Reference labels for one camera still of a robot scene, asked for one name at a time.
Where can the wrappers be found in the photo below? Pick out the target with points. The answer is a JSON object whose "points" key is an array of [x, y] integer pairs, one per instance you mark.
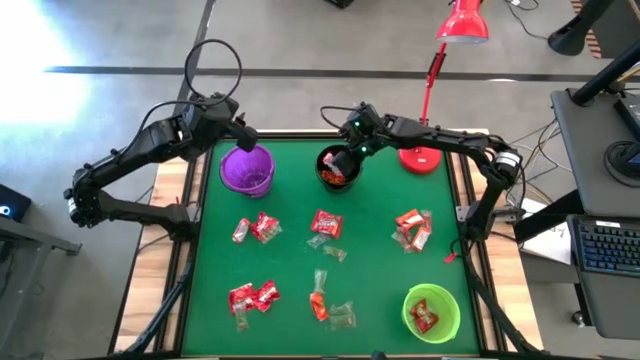
{"points": [[241, 230]]}

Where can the black floor stand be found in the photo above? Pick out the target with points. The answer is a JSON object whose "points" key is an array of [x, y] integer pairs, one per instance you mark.
{"points": [[567, 37]]}

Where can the black frame strut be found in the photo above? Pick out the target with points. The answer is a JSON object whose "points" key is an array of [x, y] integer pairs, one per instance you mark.
{"points": [[500, 315], [165, 310]]}

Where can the grey metal bench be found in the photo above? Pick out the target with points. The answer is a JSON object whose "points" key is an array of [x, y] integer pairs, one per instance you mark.
{"points": [[30, 235]]}

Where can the black plastic bucket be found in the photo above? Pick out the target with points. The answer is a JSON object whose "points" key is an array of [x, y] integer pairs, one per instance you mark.
{"points": [[356, 172]]}

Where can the green table mat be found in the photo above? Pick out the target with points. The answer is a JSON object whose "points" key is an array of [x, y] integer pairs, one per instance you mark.
{"points": [[370, 270]]}

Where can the black keyboard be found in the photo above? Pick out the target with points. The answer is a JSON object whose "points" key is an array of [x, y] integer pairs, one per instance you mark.
{"points": [[610, 247]]}

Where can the red Skittles candy pack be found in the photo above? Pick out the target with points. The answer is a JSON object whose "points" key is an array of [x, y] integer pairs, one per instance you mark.
{"points": [[242, 298], [327, 223], [262, 225]]}

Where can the orange red candy pack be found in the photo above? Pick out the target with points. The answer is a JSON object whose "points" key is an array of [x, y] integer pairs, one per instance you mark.
{"points": [[332, 177]]}

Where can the white paper sheet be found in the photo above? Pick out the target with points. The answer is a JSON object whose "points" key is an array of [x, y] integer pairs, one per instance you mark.
{"points": [[550, 245]]}

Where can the grey desk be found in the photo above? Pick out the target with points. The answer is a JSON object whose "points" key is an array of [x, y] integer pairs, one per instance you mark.
{"points": [[590, 165]]}

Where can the black device with blue light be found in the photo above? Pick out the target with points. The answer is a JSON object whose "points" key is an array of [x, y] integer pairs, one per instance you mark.
{"points": [[17, 200]]}

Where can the purple plastic bucket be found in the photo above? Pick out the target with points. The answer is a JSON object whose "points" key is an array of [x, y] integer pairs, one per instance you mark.
{"points": [[247, 170]]}

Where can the red desk lamp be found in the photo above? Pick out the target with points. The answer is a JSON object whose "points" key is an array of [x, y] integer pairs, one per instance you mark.
{"points": [[420, 161]]}

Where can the black round device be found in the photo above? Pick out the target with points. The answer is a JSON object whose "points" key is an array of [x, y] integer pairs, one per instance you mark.
{"points": [[620, 162]]}

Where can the black table frame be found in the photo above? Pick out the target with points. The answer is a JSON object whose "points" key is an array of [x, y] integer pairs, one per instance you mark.
{"points": [[295, 135]]}

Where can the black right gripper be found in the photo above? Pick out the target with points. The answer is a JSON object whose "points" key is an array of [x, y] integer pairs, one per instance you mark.
{"points": [[364, 129]]}

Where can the black slanted pole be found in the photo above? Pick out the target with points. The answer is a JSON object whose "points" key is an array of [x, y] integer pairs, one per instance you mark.
{"points": [[607, 75]]}

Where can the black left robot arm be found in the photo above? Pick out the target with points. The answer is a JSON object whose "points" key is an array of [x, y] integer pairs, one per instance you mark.
{"points": [[150, 145]]}

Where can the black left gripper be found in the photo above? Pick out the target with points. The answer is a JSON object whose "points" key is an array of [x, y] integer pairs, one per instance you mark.
{"points": [[222, 117]]}

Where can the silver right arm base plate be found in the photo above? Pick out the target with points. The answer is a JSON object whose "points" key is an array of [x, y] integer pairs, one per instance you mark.
{"points": [[462, 212]]}

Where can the black floor box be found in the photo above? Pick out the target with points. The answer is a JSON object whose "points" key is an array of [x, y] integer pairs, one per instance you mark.
{"points": [[340, 3]]}

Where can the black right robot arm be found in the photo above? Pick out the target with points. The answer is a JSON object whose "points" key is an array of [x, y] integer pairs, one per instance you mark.
{"points": [[440, 140]]}

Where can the white red candy pack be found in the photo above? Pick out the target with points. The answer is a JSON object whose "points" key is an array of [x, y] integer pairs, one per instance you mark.
{"points": [[330, 161]]}

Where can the clear wrapped green candy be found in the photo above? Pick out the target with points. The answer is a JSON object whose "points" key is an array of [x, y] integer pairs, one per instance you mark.
{"points": [[335, 253], [343, 322], [275, 234], [241, 321], [320, 280]]}

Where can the green plastic bucket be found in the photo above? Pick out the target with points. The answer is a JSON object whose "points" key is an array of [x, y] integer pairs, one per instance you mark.
{"points": [[445, 310]]}

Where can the clear pack with red candy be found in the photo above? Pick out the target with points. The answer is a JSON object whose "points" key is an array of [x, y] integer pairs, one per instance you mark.
{"points": [[401, 241]]}

